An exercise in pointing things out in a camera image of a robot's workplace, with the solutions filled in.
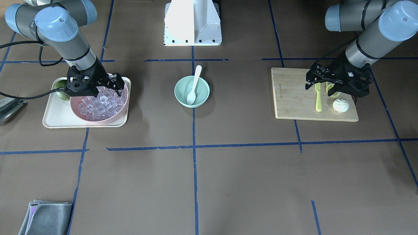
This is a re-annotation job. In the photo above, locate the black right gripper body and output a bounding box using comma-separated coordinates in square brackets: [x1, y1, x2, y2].
[66, 61, 108, 97]

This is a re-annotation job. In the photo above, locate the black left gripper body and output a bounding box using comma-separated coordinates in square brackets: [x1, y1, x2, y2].
[325, 54, 372, 98]

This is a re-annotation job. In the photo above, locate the white plastic spoon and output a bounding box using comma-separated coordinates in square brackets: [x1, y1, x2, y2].
[186, 65, 202, 105]

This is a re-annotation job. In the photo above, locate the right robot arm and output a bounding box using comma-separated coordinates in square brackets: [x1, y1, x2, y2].
[5, 0, 124, 97]

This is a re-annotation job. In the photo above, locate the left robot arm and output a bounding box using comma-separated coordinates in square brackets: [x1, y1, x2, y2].
[305, 0, 418, 98]

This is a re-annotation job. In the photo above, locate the pink bowl with ice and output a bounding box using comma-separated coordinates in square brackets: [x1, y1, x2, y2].
[69, 77, 131, 127]

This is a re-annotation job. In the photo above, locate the mint green bowl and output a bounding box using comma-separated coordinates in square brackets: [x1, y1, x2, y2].
[174, 76, 210, 108]

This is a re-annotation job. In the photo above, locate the stainless steel ice scoop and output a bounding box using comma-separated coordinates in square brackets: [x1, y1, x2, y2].
[0, 98, 26, 125]

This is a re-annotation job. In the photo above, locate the yellow plastic knife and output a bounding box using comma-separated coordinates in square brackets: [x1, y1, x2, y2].
[314, 83, 322, 112]

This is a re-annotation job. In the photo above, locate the green avocado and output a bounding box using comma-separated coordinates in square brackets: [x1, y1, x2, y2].
[54, 79, 70, 101]

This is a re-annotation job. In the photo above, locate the lemon slice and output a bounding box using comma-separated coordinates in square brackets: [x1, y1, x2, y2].
[325, 82, 341, 97]

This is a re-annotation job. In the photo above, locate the bamboo cutting board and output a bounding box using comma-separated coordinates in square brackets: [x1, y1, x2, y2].
[271, 67, 359, 122]

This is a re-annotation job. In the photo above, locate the white steamed bun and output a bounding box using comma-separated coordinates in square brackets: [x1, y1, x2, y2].
[332, 99, 349, 113]

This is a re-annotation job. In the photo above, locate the cream serving tray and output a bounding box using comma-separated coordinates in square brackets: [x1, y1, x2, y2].
[43, 77, 131, 128]

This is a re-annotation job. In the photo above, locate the folded grey cloth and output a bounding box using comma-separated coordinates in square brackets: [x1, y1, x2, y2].
[18, 199, 72, 235]

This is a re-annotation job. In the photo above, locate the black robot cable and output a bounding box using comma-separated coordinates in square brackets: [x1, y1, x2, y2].
[0, 31, 71, 100]

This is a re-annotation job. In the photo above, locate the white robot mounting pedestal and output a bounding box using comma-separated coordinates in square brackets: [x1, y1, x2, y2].
[163, 0, 222, 46]

